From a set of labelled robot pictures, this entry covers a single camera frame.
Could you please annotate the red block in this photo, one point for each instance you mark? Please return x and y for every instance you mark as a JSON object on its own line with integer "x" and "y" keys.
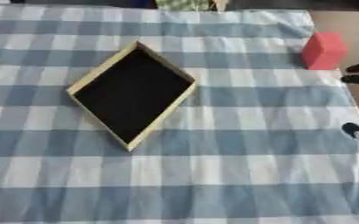
{"x": 323, "y": 52}

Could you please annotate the green white checked fabric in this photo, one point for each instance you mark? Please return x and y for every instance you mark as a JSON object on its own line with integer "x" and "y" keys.
{"x": 182, "y": 5}

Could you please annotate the tan cardboard box black inside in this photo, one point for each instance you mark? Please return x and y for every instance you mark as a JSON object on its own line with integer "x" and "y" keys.
{"x": 131, "y": 93}

